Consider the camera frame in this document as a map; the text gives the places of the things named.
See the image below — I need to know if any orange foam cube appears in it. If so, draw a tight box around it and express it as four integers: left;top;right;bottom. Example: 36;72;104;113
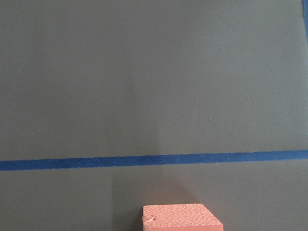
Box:
142;204;224;231

